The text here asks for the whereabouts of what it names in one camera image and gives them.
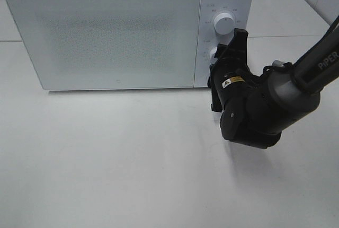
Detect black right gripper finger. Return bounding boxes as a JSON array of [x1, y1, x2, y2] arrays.
[[214, 43, 228, 59], [226, 28, 248, 58]]

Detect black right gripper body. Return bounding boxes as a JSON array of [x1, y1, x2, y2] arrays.
[[214, 54, 251, 98]]

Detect white microwave door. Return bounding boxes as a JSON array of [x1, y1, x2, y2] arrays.
[[6, 0, 200, 91]]

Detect white microwave oven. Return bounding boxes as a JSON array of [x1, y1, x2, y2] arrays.
[[1, 0, 256, 91]]

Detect white microwave knob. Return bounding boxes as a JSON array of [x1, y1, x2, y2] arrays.
[[213, 12, 235, 35], [209, 47, 218, 64]]

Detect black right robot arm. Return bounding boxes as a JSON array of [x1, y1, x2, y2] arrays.
[[208, 20, 338, 149]]

